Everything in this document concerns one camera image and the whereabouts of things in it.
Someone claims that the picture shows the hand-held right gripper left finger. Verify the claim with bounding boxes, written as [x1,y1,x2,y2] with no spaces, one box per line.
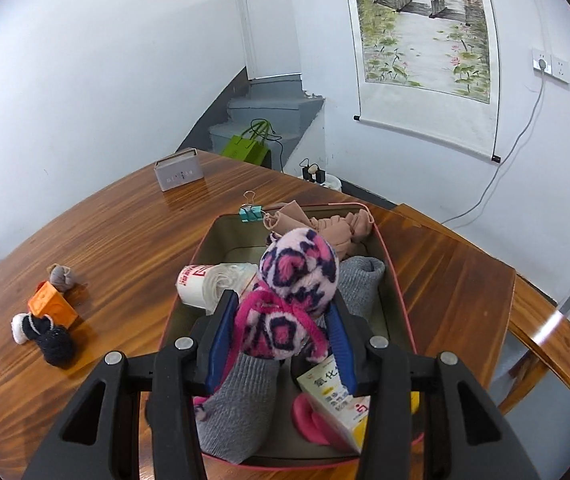
[22,290,242,480]

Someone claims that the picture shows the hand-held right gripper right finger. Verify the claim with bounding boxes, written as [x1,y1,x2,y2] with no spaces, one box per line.
[325,304,541,480]

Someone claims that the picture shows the pink-rimmed storage box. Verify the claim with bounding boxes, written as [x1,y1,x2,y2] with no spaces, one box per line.
[157,203,426,470]

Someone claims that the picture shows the pink leopard fuzzy sock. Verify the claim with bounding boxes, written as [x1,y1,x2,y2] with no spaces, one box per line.
[235,227,341,366]

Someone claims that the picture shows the wooden desktop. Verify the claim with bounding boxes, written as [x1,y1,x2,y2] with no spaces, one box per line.
[0,147,518,480]

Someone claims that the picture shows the white yellow medicine box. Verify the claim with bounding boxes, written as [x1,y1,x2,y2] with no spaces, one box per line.
[295,355,372,457]

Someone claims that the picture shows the white plastic bag roll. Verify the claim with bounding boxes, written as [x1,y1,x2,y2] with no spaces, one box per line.
[175,262,261,311]

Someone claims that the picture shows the long grey knit sock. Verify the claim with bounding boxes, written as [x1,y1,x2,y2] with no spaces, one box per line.
[194,352,282,464]

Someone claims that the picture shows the short grey knit sock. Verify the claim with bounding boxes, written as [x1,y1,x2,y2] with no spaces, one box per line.
[337,255,387,322]

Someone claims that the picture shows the beige ruffled sock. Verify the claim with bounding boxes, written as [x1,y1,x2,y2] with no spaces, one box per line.
[309,209,375,262]
[263,200,312,237]

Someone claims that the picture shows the blue binder clip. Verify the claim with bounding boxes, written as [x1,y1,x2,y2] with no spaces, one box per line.
[239,191,263,224]

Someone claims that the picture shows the orange embossed block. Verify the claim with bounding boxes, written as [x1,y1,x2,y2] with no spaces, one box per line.
[27,281,82,330]

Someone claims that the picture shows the black and white sock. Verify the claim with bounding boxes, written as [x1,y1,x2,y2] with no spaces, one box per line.
[11,312,76,367]

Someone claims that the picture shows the grey-brown small sock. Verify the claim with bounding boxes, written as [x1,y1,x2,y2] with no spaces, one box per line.
[47,263,78,293]

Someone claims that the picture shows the grey rectangular box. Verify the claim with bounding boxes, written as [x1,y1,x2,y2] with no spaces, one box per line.
[154,148,204,193]

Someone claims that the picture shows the black charger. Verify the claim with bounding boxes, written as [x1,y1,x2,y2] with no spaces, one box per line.
[300,158,327,185]

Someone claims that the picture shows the green paper bag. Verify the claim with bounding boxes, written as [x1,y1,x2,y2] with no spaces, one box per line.
[221,119,273,167]

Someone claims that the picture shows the grey stairs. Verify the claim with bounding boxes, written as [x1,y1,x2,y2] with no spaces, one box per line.
[180,77,327,175]

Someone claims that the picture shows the white door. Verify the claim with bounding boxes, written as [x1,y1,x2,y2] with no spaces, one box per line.
[239,0,304,81]

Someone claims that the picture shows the grey power cable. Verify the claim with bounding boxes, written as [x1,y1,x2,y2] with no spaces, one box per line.
[439,66,549,226]

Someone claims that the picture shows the landscape wall scroll painting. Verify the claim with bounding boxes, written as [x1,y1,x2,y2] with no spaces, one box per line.
[340,0,504,164]

